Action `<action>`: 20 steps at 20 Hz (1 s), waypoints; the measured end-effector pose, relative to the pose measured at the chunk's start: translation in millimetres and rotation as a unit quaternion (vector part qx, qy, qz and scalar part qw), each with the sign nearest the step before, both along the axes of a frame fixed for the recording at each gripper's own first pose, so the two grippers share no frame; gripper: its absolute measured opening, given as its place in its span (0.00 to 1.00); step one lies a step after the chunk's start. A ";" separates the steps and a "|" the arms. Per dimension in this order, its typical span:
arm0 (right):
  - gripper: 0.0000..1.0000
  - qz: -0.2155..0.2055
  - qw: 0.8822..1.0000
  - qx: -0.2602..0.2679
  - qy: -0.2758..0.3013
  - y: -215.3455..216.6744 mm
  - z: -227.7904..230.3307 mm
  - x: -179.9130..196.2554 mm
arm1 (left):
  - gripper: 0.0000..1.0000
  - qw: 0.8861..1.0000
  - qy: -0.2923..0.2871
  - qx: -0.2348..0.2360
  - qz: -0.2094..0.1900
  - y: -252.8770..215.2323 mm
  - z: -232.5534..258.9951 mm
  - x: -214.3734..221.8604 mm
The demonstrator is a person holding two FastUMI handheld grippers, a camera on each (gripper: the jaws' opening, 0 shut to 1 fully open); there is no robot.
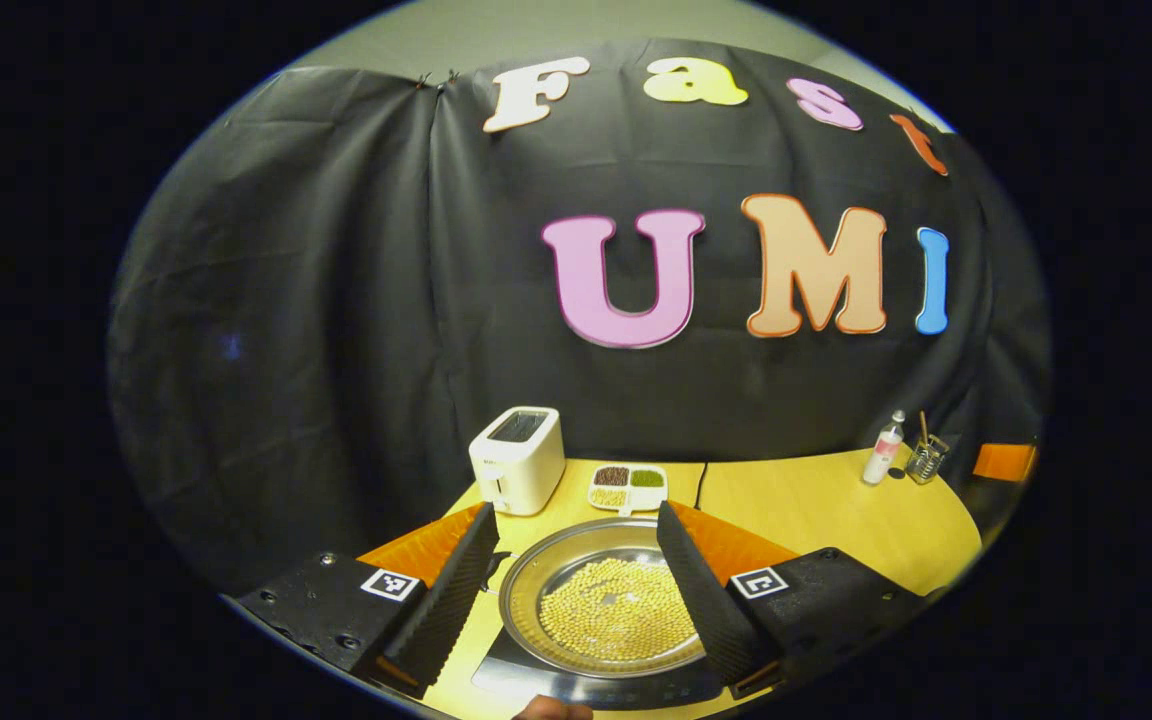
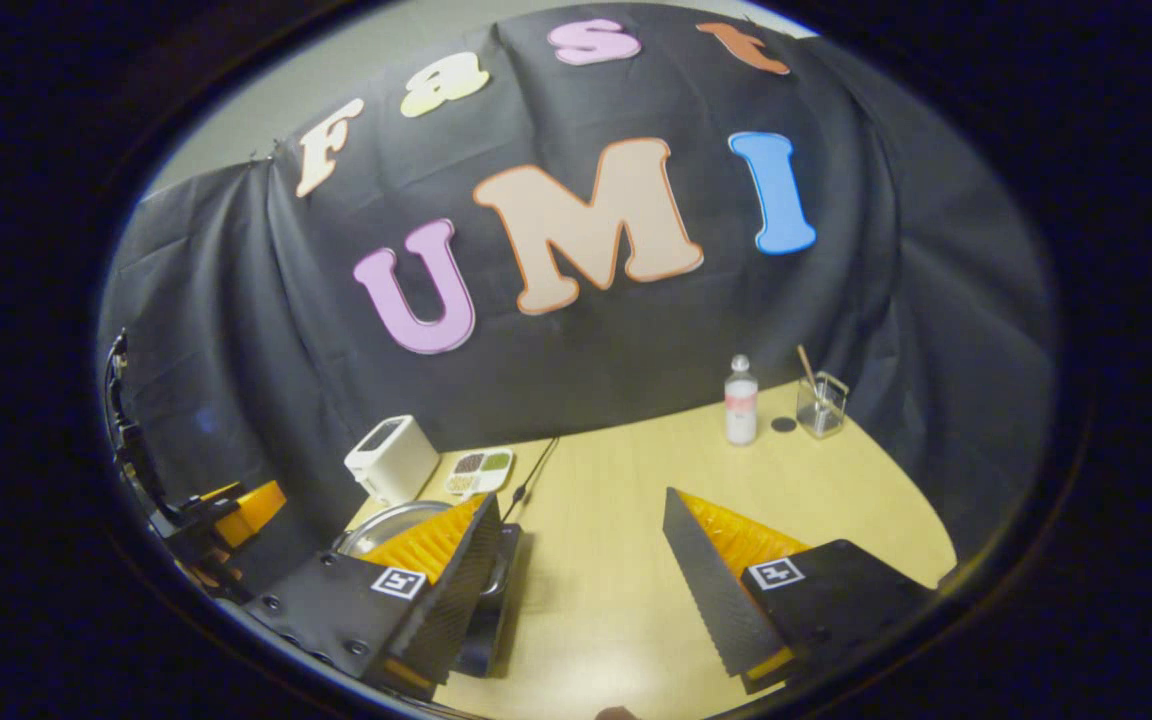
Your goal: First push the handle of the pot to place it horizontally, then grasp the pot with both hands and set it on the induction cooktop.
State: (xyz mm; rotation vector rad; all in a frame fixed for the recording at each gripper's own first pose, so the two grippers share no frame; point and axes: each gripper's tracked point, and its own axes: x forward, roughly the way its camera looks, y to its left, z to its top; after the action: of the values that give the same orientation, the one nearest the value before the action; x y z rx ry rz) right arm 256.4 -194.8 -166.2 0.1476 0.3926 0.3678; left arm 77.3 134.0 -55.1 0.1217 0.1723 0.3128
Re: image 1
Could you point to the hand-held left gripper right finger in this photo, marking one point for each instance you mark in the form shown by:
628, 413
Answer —
701, 610

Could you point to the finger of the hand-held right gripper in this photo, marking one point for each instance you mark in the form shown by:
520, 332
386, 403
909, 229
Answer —
1004, 462

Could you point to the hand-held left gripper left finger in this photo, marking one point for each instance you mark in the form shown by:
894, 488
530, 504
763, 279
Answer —
446, 610

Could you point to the black induction cooktop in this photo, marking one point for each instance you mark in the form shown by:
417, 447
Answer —
556, 687

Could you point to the small clear glass holder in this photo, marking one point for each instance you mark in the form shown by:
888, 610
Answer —
926, 460

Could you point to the pile of soybeans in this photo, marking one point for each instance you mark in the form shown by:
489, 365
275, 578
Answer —
616, 610

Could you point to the wooden stick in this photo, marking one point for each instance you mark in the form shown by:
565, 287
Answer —
924, 428

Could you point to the clear bottle with pink label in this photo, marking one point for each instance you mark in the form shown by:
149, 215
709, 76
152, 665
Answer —
883, 450

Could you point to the white divided bean dish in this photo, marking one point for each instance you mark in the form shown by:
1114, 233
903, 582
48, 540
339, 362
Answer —
628, 485

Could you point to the white toaster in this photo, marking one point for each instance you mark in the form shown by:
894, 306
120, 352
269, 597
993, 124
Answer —
521, 460

